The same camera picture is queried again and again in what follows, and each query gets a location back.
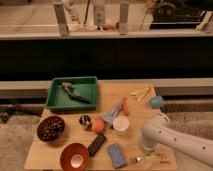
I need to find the white cup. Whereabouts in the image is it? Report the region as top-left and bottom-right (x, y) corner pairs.
(113, 116), (130, 135)

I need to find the green plastic tray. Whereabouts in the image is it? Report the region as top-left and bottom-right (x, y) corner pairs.
(45, 76), (98, 112)

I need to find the red bowl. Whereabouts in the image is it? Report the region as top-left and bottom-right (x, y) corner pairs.
(60, 143), (89, 171)

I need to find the dark tool in tray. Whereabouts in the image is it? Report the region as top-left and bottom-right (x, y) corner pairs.
(61, 82), (90, 104)

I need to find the orange ball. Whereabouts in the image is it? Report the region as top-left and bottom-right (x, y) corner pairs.
(92, 118), (105, 134)

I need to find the blue sponge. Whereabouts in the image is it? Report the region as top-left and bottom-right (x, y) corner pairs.
(107, 143), (127, 169)

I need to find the light blue utensil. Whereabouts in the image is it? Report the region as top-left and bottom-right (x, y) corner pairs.
(101, 103), (121, 127)

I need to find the dark brown bowl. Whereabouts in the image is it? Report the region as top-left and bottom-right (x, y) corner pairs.
(37, 116), (65, 142)

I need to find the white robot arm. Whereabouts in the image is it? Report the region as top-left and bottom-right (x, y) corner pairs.
(138, 113), (213, 168)

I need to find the black and white ball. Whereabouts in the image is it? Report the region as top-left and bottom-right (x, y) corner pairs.
(79, 115), (92, 130)

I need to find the blue cup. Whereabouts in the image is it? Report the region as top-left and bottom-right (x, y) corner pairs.
(149, 96), (164, 109)

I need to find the wooden board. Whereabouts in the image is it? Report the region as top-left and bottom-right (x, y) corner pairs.
(23, 81), (178, 171)

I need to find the yellow clothespin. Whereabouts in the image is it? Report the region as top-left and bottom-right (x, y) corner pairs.
(130, 87), (151, 101)

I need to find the black rectangular block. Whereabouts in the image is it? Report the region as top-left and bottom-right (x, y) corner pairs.
(88, 134), (107, 157)

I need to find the red orange utensil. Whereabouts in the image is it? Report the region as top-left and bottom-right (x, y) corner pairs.
(122, 97), (129, 116)

